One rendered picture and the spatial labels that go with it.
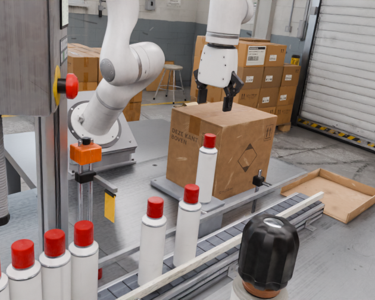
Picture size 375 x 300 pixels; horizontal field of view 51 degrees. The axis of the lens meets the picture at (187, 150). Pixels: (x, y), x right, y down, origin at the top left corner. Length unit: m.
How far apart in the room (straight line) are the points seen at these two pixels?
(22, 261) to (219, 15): 0.69
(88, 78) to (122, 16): 2.91
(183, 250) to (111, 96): 0.65
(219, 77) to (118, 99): 0.46
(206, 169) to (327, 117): 4.54
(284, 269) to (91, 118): 1.04
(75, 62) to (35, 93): 3.46
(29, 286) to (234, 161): 0.82
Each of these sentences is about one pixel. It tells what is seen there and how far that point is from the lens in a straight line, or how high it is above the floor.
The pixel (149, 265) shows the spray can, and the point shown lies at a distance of 0.84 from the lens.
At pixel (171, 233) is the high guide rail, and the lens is 0.92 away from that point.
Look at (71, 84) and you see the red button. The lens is 0.59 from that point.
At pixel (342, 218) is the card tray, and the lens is 1.44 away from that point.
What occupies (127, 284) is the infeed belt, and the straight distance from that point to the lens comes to 0.90.
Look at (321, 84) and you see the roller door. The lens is 5.60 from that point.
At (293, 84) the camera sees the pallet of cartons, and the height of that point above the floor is 0.67.
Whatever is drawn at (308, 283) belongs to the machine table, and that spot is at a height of 0.83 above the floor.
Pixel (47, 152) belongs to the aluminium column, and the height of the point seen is 1.18.
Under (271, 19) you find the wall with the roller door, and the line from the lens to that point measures 6.27.
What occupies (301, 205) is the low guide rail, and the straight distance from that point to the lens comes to 1.27.
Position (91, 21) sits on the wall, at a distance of 6.56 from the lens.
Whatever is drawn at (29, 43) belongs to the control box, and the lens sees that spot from 0.57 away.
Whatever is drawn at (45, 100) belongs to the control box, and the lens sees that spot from 0.59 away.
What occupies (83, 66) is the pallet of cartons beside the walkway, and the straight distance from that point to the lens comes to 4.08.
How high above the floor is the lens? 1.45
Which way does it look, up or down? 20 degrees down
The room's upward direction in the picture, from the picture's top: 6 degrees clockwise
